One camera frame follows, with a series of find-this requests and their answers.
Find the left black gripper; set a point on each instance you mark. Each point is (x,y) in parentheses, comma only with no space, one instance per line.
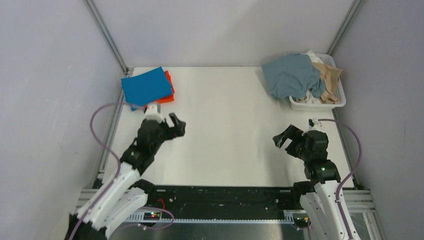
(177,131)

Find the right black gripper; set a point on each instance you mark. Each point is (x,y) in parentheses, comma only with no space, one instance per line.
(293,133)

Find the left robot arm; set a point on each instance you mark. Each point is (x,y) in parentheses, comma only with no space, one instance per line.
(125,191)

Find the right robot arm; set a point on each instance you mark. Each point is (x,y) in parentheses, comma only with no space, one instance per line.
(321,195)

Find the grey blue t shirt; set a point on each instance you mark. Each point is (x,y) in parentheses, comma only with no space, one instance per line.
(292,75)

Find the beige t shirt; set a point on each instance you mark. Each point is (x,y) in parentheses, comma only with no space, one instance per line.
(330,76)

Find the white laundry basket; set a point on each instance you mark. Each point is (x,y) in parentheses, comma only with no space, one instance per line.
(310,103)

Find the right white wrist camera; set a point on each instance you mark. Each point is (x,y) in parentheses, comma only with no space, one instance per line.
(315,125)

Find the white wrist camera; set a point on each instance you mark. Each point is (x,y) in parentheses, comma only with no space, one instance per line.
(315,125)
(153,112)

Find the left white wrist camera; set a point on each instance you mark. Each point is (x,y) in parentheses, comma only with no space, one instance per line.
(153,112)

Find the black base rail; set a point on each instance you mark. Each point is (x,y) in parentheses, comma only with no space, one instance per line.
(225,203)

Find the aluminium frame rail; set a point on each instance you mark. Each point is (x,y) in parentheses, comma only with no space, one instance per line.
(356,200)

